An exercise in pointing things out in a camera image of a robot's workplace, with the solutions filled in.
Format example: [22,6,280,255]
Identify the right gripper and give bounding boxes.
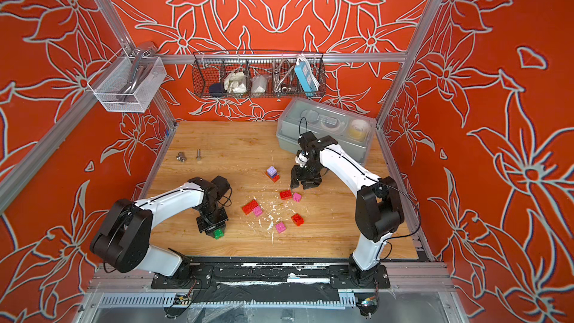
[288,160,324,189]

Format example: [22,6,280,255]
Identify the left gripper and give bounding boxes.
[199,203,231,236]

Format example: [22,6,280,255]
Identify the green lego brick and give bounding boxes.
[213,229,224,239]

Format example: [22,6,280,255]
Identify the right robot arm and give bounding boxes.
[291,132,404,277]

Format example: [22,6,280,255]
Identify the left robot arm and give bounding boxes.
[90,176,233,281]

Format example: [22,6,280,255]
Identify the long red lego brick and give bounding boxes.
[242,200,259,215]

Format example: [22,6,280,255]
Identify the pink lego brick left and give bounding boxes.
[253,206,263,217]

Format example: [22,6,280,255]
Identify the pink lego brick lower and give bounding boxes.
[274,221,286,233]

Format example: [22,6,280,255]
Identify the clear plastic storage box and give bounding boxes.
[276,98,376,165]

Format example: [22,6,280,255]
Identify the yellow tape roll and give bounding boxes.
[348,119,371,142]

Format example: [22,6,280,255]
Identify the blue white box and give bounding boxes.
[294,55,319,97]

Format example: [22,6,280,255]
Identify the white crumpled cloth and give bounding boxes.
[224,71,248,94]

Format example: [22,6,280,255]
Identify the dark blue round object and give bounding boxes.
[209,82,227,98]

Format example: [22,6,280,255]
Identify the metal tongs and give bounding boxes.
[118,41,157,103]

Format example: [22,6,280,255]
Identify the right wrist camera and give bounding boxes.
[295,151,308,167]

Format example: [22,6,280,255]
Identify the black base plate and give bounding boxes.
[151,257,390,290]

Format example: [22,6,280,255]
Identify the aluminium frame rail right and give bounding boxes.
[376,129,437,262]

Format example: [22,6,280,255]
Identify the black wire basket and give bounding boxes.
[191,50,326,99]

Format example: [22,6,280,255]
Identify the clear plastic wall bin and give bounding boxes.
[88,41,167,113]

